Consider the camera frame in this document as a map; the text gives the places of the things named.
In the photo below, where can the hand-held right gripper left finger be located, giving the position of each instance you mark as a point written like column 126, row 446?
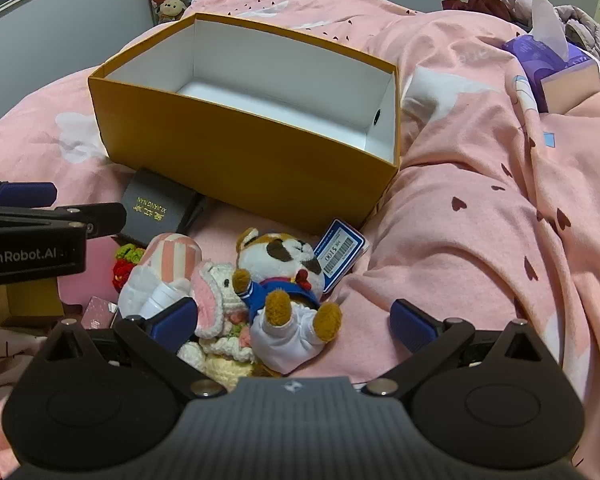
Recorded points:
column 174, row 321

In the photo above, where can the calico plush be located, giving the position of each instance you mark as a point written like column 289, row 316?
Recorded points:
column 280, row 270

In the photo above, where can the black gift box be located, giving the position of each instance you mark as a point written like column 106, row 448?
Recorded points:
column 152, row 207

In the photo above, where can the crochet orange red fruit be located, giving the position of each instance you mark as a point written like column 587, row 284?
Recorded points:
column 127, row 265

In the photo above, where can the small pink patterned box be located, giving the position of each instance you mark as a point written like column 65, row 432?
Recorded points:
column 100, row 312

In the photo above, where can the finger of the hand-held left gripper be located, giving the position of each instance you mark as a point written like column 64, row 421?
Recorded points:
column 100, row 216
column 25, row 194

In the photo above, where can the dark red cloth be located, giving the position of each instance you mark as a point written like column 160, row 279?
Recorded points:
column 482, row 7

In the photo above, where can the pink card box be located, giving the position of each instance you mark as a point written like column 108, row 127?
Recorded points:
column 87, row 267

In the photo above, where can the crochet white pink bunny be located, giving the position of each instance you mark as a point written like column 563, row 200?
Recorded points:
column 215, row 290

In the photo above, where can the white tissue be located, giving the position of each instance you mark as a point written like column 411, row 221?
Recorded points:
column 547, row 20

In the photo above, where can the blue white hang tag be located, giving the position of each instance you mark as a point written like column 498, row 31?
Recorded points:
column 337, row 255

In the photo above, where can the white dog plush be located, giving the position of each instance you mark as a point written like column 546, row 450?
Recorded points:
column 171, row 8

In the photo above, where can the purple tissue box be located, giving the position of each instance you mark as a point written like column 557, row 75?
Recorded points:
column 555, row 67

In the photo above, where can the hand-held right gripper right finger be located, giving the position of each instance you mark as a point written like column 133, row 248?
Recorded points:
column 411, row 327

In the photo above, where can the orange cardboard box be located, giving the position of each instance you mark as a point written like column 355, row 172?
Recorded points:
column 260, row 160

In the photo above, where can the pink striped white plush toy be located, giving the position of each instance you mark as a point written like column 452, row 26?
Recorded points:
column 172, row 257

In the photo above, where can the small brown box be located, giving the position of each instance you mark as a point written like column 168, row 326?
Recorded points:
column 25, row 305

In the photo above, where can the lilac puffer jacket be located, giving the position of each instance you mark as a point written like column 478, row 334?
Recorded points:
column 587, row 25

